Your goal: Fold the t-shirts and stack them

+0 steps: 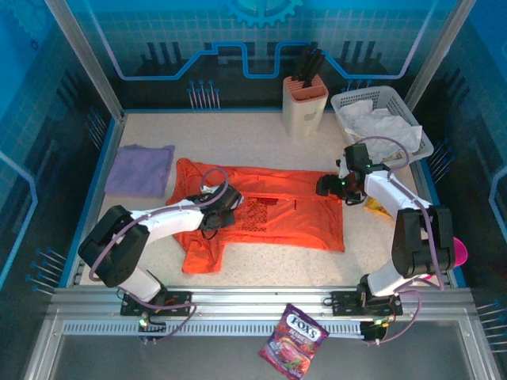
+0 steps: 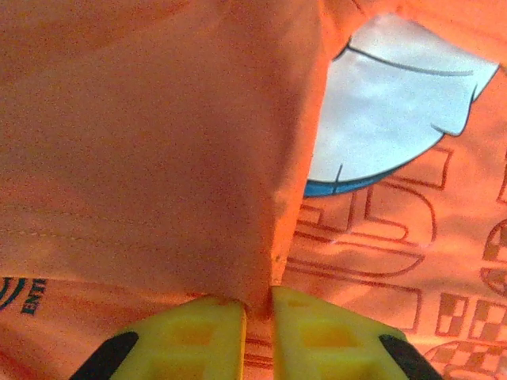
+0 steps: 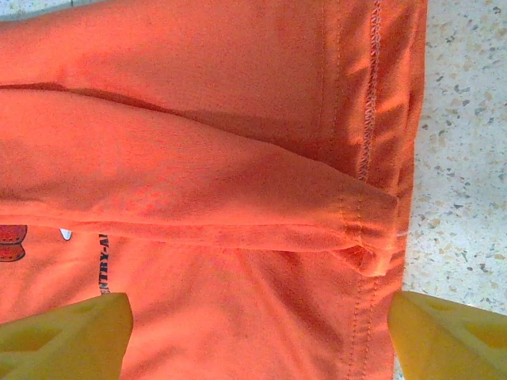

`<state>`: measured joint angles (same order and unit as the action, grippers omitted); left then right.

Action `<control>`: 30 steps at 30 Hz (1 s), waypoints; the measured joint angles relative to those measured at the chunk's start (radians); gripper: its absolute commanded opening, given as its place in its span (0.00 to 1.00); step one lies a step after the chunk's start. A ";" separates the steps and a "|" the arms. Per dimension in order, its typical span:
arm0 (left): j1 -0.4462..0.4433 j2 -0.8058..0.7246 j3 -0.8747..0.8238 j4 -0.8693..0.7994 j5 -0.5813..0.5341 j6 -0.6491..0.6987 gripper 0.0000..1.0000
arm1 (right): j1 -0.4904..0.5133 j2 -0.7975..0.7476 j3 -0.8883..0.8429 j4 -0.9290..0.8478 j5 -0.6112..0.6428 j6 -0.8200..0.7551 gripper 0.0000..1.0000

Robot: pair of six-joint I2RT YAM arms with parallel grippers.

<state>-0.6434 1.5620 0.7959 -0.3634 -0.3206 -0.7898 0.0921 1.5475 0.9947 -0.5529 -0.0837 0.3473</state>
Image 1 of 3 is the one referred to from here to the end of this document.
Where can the orange t-shirt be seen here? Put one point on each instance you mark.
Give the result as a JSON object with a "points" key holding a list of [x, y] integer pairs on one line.
{"points": [[301, 221]]}

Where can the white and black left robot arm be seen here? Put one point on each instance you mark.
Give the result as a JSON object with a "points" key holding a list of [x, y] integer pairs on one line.
{"points": [[170, 221]]}

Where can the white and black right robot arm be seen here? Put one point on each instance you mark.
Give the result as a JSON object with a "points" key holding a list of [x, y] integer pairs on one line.
{"points": [[386, 190]]}

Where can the yellow snack bag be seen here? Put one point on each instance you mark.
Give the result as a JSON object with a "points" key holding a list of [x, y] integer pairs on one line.
{"points": [[376, 206]]}

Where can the white crumpled t-shirt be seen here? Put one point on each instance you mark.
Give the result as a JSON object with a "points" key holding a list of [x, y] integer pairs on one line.
{"points": [[384, 126]]}

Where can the beige knife block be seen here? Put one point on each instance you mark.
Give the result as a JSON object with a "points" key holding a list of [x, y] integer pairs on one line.
{"points": [[303, 111]]}

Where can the purple folded t-shirt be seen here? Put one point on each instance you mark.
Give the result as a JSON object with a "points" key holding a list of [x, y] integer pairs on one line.
{"points": [[138, 170]]}

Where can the white plastic basket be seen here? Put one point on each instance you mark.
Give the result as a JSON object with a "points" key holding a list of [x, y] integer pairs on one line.
{"points": [[356, 95]]}

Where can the slotted metal strip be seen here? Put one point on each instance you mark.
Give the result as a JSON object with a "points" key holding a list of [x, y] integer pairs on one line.
{"points": [[222, 327]]}

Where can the small black controller board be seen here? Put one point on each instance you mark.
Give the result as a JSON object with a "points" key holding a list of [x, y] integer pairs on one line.
{"points": [[374, 330], [152, 330]]}

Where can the pink plastic cup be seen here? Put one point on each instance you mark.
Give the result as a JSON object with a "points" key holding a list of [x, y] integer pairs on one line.
{"points": [[460, 251]]}

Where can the purple Fox's candy bag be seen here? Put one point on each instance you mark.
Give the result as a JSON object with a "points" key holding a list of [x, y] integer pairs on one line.
{"points": [[295, 340]]}

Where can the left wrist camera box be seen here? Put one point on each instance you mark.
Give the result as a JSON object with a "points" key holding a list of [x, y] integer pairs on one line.
{"points": [[229, 197]]}

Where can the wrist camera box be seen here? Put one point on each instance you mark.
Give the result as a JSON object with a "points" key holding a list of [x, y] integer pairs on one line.
{"points": [[229, 197], [356, 156]]}

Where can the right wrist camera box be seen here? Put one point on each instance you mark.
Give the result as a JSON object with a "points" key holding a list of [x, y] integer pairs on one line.
{"points": [[356, 156]]}

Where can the aluminium frame rail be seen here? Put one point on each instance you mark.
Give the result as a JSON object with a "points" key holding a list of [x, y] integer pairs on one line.
{"points": [[253, 299]]}

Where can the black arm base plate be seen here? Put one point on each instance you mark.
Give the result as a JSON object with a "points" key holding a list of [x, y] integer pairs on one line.
{"points": [[344, 302], [178, 302]]}

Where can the aluminium corner post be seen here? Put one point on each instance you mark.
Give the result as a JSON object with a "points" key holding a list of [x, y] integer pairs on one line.
{"points": [[439, 55], [85, 59]]}

